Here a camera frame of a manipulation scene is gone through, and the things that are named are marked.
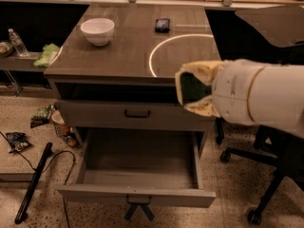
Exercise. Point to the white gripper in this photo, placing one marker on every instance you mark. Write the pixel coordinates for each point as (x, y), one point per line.
(234, 90)

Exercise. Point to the green yellow sponge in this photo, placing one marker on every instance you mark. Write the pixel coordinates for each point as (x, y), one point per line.
(192, 89)

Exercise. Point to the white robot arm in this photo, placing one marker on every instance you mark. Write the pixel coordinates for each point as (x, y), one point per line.
(276, 98)

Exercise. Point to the open lower grey drawer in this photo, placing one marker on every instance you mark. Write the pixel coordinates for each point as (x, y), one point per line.
(150, 167)

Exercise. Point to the grey drawer cabinet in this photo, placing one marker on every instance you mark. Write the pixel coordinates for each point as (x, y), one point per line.
(138, 64)

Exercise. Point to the closed middle grey drawer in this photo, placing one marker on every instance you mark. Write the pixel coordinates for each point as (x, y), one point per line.
(78, 113)

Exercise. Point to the dark blue snack packet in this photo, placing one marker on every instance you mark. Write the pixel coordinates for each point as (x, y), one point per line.
(162, 25)

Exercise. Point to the black office chair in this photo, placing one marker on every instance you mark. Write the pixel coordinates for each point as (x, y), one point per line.
(268, 35)

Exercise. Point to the white ceramic bowl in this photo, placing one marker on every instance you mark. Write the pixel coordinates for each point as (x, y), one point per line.
(98, 31)

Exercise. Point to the blue tape cross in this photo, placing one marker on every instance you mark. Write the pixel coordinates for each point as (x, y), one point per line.
(144, 209)

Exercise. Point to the orange snack packet on floor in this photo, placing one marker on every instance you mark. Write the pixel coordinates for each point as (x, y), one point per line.
(71, 140)

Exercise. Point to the patterned paper cup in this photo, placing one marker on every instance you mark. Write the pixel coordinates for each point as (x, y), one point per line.
(60, 127)

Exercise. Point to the light green cloth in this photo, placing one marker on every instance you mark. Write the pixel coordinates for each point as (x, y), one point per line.
(47, 55)

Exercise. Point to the green chip bag on floor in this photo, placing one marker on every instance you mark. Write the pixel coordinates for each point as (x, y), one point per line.
(41, 116)

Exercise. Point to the black long bar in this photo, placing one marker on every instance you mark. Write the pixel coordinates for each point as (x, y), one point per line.
(22, 212)

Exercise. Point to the clear plastic water bottle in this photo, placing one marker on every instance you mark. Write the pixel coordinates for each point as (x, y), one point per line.
(17, 43)

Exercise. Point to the dark blue snack bag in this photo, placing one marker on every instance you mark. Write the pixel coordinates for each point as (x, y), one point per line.
(17, 141)

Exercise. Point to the small bowl on shelf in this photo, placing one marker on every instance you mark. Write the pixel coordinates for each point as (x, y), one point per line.
(6, 49)

